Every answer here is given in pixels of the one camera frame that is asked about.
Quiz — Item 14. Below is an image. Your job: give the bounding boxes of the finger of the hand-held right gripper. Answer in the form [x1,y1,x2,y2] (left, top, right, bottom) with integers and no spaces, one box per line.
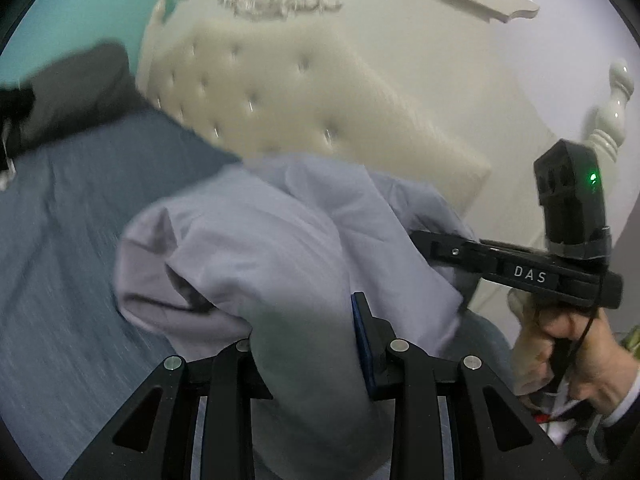
[410,229,493,267]
[450,264,484,308]

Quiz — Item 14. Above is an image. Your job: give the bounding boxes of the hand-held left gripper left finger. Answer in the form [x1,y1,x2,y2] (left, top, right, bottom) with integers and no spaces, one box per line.
[65,337,273,480]

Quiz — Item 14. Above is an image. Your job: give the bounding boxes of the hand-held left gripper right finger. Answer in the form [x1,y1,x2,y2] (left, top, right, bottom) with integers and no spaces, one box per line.
[351,291,581,480]

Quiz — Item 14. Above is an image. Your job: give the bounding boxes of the light grey jacket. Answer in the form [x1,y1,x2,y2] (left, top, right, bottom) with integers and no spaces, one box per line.
[114,152,516,480]

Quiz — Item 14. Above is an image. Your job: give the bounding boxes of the person's right forearm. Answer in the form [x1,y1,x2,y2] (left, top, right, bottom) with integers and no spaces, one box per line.
[560,365,640,468]

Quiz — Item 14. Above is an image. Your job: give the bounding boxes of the person's right hand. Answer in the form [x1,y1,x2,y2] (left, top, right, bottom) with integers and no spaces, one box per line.
[507,290,640,417]

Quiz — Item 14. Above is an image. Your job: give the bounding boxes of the cream tufted headboard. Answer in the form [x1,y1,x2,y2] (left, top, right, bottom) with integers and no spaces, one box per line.
[135,0,636,311]

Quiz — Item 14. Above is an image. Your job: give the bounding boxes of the blue patterned bed sheet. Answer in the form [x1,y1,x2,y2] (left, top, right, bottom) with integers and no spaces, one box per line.
[0,107,246,461]

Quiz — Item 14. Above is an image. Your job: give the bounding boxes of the dark grey pillow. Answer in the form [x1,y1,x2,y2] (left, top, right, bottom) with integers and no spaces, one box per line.
[10,42,156,156]

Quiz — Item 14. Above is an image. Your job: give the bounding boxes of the black garment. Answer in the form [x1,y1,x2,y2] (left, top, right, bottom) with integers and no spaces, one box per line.
[0,85,38,161]

